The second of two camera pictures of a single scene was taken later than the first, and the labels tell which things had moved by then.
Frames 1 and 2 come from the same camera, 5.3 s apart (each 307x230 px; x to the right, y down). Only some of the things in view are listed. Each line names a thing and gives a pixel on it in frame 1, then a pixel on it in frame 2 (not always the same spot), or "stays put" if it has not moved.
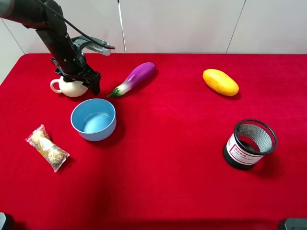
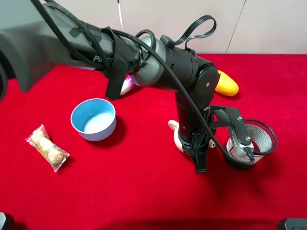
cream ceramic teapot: (71, 89) to (174, 125)
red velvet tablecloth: (172, 142) stays put
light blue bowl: (94, 119) stays put
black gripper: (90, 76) to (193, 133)
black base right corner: (293, 224) stays put
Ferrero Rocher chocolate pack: (53, 155) stays put
